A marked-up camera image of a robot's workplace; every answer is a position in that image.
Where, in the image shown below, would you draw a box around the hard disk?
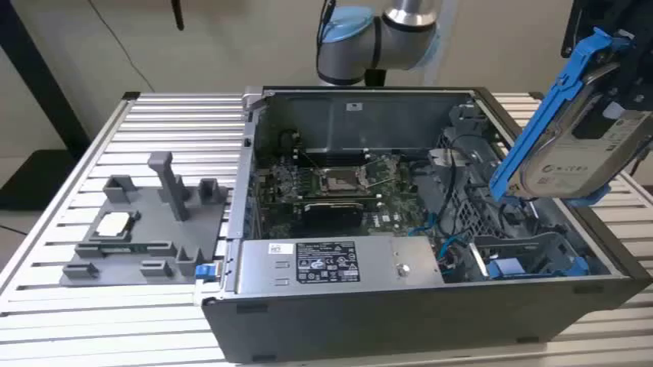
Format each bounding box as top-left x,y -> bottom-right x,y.
488,26 -> 653,210

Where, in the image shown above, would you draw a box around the grey metal disk bay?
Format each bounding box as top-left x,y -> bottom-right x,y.
472,231 -> 590,282

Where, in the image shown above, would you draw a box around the blue empty disk carrier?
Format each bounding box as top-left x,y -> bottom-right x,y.
487,255 -> 590,280

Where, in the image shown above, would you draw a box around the black RAM slot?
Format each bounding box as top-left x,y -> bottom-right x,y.
294,148 -> 405,161

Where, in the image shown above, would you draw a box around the metal socket cover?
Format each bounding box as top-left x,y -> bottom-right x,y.
359,157 -> 405,189

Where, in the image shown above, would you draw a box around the CPU socket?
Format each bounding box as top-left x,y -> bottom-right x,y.
317,167 -> 371,193

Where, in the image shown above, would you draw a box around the grey power supply unit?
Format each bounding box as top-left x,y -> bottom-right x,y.
236,235 -> 447,296

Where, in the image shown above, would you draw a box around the green motherboard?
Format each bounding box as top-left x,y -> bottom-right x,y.
253,147 -> 435,239

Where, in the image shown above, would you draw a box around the black open PC case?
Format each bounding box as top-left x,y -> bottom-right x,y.
201,84 -> 653,364

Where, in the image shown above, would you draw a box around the black antenna rod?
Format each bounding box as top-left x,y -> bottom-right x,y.
170,0 -> 186,31

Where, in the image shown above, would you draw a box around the grey parts rack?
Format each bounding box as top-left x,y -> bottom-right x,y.
59,151 -> 232,287

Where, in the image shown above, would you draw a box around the green RAM stick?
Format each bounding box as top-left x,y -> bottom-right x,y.
101,244 -> 174,256

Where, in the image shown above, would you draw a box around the silver CPU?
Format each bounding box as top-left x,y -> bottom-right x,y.
95,213 -> 138,239

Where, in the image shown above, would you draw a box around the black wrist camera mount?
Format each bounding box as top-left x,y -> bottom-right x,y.
560,0 -> 587,59

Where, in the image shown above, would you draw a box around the thin black wire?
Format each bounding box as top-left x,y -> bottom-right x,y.
436,133 -> 495,230

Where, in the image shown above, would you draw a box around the blue wire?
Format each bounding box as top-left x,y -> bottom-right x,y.
412,223 -> 464,265

